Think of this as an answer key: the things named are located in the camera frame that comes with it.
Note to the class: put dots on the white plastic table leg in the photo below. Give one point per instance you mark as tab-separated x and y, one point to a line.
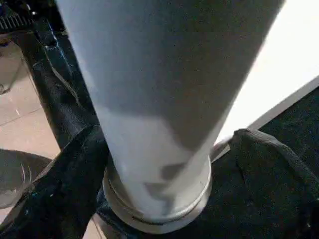
154	74

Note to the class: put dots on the black plastic mat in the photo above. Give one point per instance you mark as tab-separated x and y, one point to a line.
62	104

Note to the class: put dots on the white plastic table top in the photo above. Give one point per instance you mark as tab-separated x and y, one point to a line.
286	62

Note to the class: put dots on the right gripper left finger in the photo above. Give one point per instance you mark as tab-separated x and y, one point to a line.
62	189

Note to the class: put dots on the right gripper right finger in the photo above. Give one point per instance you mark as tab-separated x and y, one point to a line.
279	189

